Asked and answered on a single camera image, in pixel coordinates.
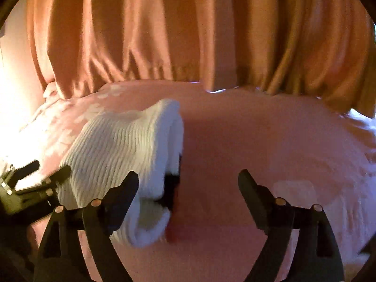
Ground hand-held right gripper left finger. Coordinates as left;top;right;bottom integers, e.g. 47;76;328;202
33;171;140;282

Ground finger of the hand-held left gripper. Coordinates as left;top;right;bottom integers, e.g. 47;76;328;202
43;164;72;189
12;159;41;180

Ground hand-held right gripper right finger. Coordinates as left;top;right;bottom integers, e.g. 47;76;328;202
238;169;345;282

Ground white knitted sweater red black stripes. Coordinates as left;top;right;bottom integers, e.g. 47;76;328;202
57;99;185;249

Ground pink floral bed sheet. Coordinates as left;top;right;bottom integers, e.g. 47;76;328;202
0;81;376;282

